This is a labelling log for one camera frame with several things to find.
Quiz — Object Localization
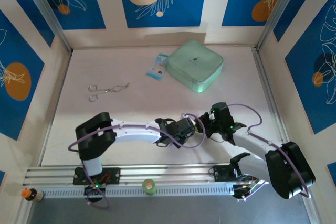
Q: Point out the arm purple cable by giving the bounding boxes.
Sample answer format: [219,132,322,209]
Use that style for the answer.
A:
[227,103,312,201]
[68,113,207,208]

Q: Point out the aluminium mounting rail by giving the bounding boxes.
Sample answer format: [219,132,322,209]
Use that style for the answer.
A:
[22,160,313,187]

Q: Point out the brown bottle with orange cap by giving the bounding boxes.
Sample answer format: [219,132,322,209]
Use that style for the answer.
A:
[20,187,45,203]

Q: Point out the aluminium frame post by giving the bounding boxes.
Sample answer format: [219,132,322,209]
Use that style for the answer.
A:
[19,0,74,53]
[256,0,324,51]

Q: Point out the green jar with orange label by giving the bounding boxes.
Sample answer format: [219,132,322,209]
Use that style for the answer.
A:
[142,178,158,196]

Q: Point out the blue wet wipes packet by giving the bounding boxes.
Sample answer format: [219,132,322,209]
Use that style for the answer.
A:
[145,52,169,80]

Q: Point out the black controller board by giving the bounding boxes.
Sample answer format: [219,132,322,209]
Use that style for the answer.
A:
[233,183,254,200]
[83,184,106,196]

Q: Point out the mint green zip pouch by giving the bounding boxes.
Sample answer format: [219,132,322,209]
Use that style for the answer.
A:
[166,39,225,94]

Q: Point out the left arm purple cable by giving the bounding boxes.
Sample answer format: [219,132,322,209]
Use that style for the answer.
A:
[68,113,207,208]

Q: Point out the aluminium side rail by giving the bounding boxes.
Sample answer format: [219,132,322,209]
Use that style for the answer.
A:
[251,47,293,162]

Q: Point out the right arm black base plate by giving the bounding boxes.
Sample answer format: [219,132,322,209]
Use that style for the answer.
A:
[212,165,260,183]

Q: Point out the grey slotted cable duct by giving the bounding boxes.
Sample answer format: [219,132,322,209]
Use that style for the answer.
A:
[39,184,237,199]

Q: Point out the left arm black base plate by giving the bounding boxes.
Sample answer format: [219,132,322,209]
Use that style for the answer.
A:
[72,167,121,185]

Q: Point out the metal tongs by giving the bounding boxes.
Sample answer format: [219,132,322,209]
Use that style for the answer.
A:
[88,82,131,102]

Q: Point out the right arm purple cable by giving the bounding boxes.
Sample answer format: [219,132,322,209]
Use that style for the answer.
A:
[227,103,312,201]

